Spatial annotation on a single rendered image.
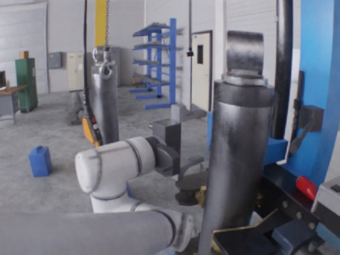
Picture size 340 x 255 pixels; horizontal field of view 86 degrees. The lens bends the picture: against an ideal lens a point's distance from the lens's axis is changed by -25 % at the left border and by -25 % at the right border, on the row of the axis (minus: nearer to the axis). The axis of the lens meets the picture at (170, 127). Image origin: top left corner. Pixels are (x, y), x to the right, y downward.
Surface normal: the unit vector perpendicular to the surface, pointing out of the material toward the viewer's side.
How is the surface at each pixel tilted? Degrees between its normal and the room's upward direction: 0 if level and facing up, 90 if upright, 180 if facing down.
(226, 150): 90
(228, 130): 90
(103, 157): 40
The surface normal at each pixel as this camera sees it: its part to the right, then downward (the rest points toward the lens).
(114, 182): 0.64, 0.25
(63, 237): 0.75, -0.65
